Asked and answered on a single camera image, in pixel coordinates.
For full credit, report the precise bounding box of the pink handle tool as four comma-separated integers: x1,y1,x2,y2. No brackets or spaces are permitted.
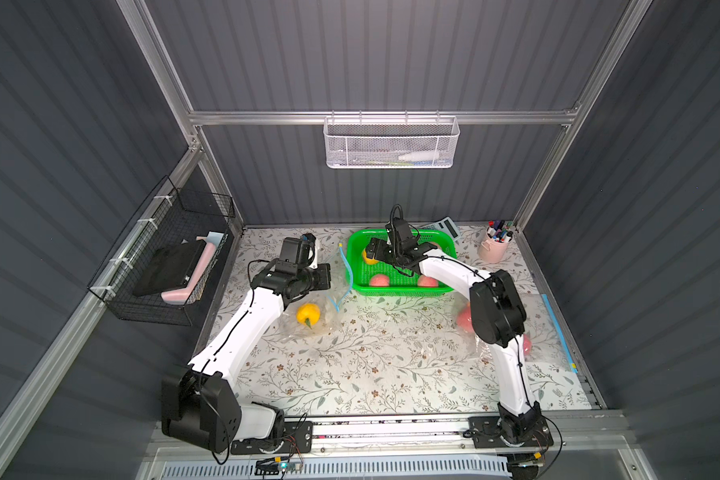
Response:
161,236,218,306

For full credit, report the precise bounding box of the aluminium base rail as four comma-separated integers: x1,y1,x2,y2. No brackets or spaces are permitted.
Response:
155,413,577,457

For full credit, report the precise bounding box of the black wire side basket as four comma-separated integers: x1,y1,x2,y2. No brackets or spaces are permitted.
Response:
88,178,236,327

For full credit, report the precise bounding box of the pink peach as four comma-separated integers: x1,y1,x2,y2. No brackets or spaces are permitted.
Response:
417,275,439,288
369,274,390,288
456,304,474,333

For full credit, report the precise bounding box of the clear zip-top bag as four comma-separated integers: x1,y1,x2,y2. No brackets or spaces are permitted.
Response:
455,293,579,376
277,241,353,341

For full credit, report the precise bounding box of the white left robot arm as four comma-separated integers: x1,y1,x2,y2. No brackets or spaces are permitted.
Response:
161,233,331,456

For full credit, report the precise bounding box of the green plastic basket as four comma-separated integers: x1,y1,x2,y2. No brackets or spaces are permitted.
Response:
346,228,452,297

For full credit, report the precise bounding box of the pink metal pen bucket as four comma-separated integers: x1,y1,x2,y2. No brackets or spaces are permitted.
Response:
478,236,510,264

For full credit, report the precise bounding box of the white tube in basket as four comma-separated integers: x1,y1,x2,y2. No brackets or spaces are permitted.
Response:
398,150,440,164

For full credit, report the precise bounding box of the white wire wall basket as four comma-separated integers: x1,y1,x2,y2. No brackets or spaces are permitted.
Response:
323,115,461,169

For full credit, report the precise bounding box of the black flat case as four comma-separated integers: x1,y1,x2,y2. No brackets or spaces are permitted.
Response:
132,240,203,297

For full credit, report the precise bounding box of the light blue calculator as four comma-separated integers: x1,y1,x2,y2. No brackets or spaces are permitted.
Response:
422,217,461,241

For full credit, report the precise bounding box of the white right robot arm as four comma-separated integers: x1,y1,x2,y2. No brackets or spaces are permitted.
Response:
365,217,544,446

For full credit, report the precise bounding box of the yellow peach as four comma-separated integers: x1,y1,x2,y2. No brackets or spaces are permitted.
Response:
297,303,321,328
361,250,379,266

